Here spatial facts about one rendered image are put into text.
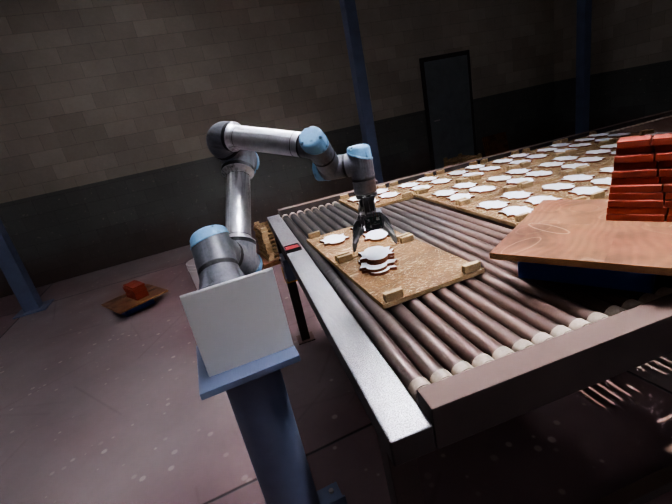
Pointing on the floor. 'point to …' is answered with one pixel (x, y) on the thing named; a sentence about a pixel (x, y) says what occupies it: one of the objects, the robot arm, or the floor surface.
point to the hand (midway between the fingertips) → (375, 247)
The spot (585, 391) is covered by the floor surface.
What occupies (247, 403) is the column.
